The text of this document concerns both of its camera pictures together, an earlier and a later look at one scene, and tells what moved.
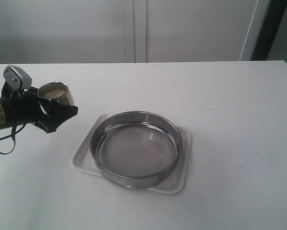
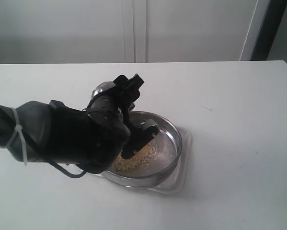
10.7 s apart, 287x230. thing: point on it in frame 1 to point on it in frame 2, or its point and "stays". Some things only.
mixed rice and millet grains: [54, 93] to [122, 164]
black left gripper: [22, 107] to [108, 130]
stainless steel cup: [56, 91] to [104, 98]
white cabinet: [78, 31] stays
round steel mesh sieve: [135, 149] stays
